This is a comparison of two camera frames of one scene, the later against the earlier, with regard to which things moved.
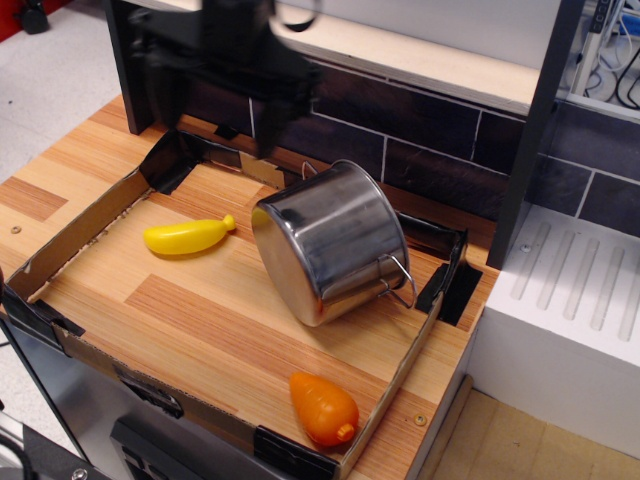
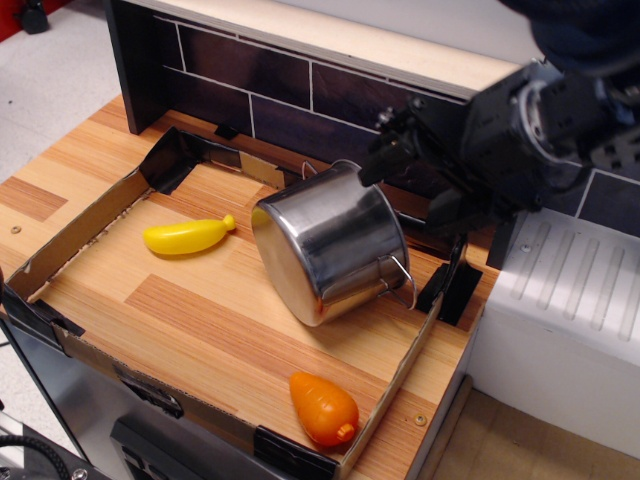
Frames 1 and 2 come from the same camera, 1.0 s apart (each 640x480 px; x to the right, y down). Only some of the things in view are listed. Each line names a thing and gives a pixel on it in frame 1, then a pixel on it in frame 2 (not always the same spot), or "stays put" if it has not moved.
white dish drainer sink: (560, 331) stays put
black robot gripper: (234, 45) → (477, 140)
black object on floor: (35, 19) stays put
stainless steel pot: (336, 240) stays put
